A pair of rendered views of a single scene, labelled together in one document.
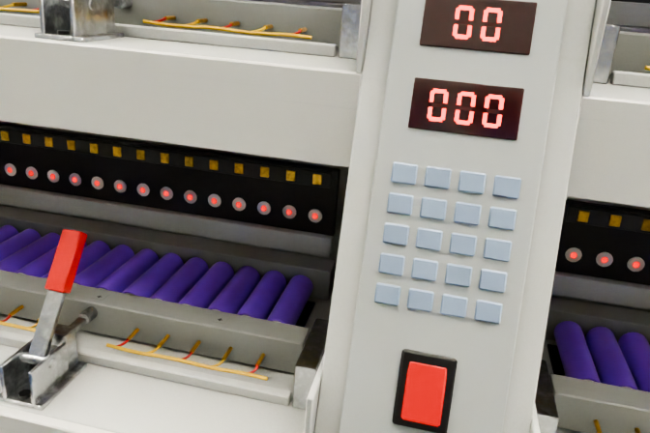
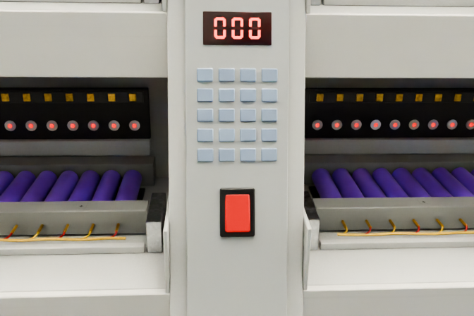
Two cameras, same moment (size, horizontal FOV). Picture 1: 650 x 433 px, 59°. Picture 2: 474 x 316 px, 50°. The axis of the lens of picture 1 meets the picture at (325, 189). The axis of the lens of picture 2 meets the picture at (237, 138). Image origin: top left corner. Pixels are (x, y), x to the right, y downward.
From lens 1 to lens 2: 9 cm
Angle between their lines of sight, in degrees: 14
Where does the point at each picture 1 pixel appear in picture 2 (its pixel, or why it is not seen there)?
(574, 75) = (299, 1)
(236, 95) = (79, 35)
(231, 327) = (91, 209)
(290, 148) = (123, 69)
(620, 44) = not seen: outside the picture
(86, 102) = not seen: outside the picture
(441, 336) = (242, 175)
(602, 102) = (317, 16)
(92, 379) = not seen: outside the picture
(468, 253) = (252, 120)
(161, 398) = (49, 266)
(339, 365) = (180, 208)
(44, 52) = not seen: outside the picture
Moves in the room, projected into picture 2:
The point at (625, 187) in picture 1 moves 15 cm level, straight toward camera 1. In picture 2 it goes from (337, 66) to (325, 44)
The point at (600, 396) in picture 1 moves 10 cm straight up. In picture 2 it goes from (343, 205) to (345, 86)
